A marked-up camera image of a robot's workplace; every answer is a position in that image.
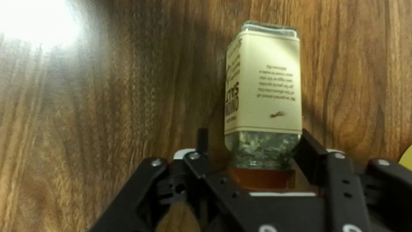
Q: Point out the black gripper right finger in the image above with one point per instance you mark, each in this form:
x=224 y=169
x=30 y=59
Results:
x=322 y=169

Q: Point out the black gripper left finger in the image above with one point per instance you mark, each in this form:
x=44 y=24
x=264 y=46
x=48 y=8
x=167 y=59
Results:
x=196 y=158

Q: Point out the brown-lidded glass spice jar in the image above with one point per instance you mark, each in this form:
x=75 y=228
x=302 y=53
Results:
x=263 y=109

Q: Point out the yellow plastic bowl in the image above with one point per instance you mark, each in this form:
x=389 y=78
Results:
x=405 y=158

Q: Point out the round wooden table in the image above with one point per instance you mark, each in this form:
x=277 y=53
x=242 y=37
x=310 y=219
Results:
x=90 y=88

